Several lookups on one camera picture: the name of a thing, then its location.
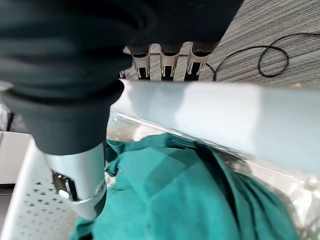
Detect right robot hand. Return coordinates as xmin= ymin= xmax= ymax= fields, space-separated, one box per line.
xmin=0 ymin=0 xmax=245 ymax=221

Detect green cloth garment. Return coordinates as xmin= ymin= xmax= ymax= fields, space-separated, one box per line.
xmin=72 ymin=132 xmax=301 ymax=240

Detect black cable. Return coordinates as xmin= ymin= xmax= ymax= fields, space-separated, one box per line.
xmin=204 ymin=32 xmax=320 ymax=82

